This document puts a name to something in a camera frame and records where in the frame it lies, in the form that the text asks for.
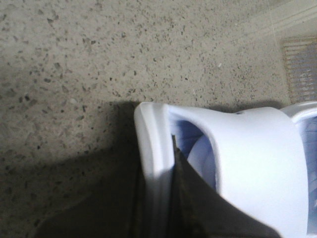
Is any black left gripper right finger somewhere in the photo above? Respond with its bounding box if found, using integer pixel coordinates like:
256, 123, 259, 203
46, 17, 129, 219
171, 136, 279, 238

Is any light blue left-side slipper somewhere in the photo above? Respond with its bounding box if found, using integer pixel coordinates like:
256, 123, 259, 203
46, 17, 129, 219
134, 101, 317, 238

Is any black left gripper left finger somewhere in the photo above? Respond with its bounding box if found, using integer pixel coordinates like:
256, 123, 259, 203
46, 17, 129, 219
35, 141, 149, 238

